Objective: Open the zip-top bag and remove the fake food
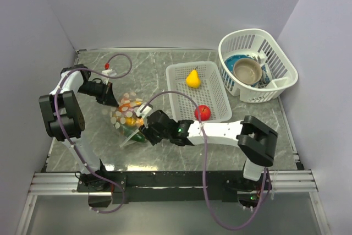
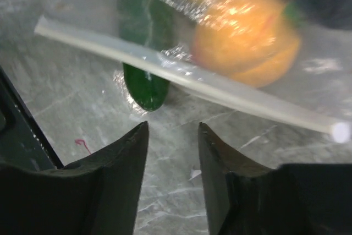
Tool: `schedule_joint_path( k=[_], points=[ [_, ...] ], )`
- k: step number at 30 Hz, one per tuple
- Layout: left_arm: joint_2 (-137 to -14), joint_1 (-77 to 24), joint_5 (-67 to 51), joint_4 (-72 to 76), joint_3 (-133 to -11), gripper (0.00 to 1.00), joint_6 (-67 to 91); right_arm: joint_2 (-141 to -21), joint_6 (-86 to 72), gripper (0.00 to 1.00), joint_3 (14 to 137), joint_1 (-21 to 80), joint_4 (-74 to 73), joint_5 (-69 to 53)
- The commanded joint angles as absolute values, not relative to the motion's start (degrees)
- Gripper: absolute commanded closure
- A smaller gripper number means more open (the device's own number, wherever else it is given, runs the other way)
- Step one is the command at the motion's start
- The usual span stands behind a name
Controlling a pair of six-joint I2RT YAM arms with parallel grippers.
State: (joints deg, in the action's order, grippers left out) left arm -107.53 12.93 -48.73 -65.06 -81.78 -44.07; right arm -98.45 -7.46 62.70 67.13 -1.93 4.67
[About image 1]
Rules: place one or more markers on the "beige bowl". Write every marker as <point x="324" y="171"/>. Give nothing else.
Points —
<point x="248" y="71"/>

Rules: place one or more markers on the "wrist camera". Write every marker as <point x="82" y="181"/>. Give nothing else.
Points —
<point x="108" y="73"/>
<point x="144" y="110"/>

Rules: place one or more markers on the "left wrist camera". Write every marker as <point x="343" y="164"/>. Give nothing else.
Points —
<point x="108" y="73"/>

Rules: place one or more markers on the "white oval dish basket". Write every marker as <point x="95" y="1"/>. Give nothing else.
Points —
<point x="274" y="68"/>

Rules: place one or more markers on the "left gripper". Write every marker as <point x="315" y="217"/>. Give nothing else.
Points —
<point x="107" y="95"/>

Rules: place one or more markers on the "yellow fake pear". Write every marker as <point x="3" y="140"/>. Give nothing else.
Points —
<point x="193" y="80"/>

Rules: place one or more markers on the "aluminium frame rail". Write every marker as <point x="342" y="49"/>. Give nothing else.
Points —
<point x="66" y="183"/>

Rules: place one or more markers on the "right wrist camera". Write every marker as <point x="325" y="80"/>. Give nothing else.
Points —
<point x="144" y="110"/>

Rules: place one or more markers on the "blue plate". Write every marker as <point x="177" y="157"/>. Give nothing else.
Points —
<point x="231" y="61"/>

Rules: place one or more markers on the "red fake apple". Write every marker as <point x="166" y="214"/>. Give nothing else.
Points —
<point x="202" y="112"/>

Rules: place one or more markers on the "polka dot zip bag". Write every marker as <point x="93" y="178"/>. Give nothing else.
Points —
<point x="130" y="99"/>

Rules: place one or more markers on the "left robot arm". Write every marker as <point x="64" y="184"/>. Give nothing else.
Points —
<point x="64" y="120"/>

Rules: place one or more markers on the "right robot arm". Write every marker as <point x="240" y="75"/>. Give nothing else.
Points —
<point x="254" y="138"/>

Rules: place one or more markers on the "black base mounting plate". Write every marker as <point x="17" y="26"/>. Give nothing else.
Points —
<point x="148" y="186"/>

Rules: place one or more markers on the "flat white perforated basket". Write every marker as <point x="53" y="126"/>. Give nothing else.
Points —
<point x="211" y="92"/>

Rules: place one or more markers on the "green fake vegetable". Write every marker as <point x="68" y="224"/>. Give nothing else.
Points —
<point x="132" y="134"/>

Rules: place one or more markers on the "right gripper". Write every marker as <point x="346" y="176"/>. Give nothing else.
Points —
<point x="146" y="130"/>

